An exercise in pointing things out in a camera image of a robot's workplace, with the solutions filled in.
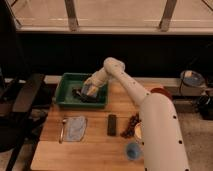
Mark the black chair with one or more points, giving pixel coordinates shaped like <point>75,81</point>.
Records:
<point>18,92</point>

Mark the blue cloth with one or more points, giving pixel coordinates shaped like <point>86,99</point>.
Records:
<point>75,129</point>

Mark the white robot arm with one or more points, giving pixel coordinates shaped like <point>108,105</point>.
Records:
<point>163,147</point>

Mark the wooden cutting board table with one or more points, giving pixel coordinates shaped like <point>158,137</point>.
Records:
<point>97,151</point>

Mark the red small bowl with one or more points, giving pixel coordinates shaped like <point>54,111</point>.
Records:
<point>162,91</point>

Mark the yellow orange cup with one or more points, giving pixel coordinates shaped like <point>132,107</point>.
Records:
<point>137,132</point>

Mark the dark utensil in tray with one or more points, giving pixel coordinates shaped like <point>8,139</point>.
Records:
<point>77,94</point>

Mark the blue small cup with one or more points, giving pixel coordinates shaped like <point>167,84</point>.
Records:
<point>133,151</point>

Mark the blue sponge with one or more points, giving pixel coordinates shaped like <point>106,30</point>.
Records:
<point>85,91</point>

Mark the blue bowl in background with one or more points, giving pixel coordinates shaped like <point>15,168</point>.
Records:
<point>192,78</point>

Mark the dark red grape bunch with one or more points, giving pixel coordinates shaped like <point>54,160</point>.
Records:
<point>129,131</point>

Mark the green plastic tray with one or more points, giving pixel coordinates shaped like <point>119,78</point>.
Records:
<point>65,97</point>

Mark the metal spoon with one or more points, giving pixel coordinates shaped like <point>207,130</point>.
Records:
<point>62,130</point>

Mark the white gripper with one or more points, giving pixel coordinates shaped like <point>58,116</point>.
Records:
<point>94,80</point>

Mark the black rectangular block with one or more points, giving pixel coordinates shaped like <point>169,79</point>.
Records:
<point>112,125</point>

